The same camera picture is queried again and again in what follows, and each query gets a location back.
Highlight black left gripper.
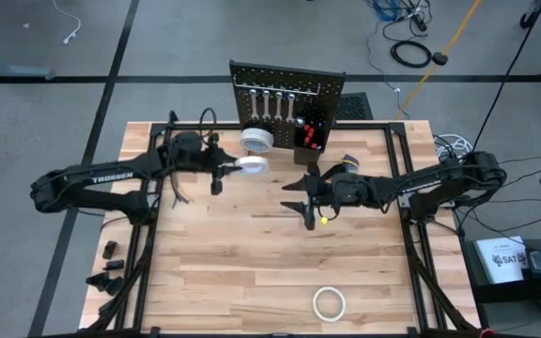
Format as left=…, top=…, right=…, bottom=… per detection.
left=165, top=131, right=243, bottom=196

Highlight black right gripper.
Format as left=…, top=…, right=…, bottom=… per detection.
left=279, top=161, right=384, bottom=231

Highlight black pegboard tool bin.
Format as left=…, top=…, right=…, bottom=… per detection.
left=293, top=116, right=331, bottom=166

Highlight black work glove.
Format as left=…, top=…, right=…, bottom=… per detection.
left=319, top=153, right=361, bottom=182

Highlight black metal pegboard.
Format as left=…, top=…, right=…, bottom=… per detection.
left=228, top=59, right=348, bottom=152

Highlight black perforated plate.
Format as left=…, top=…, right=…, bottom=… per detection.
left=335, top=92, right=375, bottom=121

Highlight white printed booklet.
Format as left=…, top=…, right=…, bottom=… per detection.
left=475, top=236, right=531, bottom=285

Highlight grey metal stand foot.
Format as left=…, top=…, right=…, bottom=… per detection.
left=0, top=35, right=56, bottom=81

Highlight black equipment cart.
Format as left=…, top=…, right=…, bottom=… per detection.
left=461, top=237, right=541, bottom=338

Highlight black stand legs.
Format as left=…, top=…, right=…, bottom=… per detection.
left=468, top=0, right=541, bottom=161

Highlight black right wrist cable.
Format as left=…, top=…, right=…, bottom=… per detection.
left=317, top=204, right=342, bottom=222

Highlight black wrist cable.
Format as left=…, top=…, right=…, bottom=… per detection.
left=317, top=204, right=342, bottom=222
left=198, top=107, right=219, bottom=138

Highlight black metal table frame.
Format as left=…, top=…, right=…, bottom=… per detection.
left=78, top=110, right=484, bottom=338

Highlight curved grey cable hose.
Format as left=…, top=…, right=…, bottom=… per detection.
left=170, top=173, right=191, bottom=210

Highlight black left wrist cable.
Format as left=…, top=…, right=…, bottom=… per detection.
left=198, top=107, right=219, bottom=138

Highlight silver pegboard hook rail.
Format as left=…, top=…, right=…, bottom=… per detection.
left=232, top=77, right=322, bottom=96

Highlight thin cable white plug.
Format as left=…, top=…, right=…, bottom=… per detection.
left=364, top=21, right=403, bottom=95

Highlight white cable coil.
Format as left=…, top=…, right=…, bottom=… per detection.
left=432, top=133, right=472, bottom=161

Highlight black bracket part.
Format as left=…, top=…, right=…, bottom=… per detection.
left=85, top=271, right=126, bottom=298

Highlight coiled black cable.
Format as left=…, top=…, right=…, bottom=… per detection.
left=389, top=39, right=434, bottom=70

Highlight white floor cable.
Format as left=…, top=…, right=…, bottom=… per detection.
left=52, top=0, right=83, bottom=46

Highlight blue cable bunch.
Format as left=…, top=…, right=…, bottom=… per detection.
left=365, top=0, right=404, bottom=23

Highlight black cable cluster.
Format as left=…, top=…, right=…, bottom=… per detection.
left=381, top=0, right=434, bottom=35

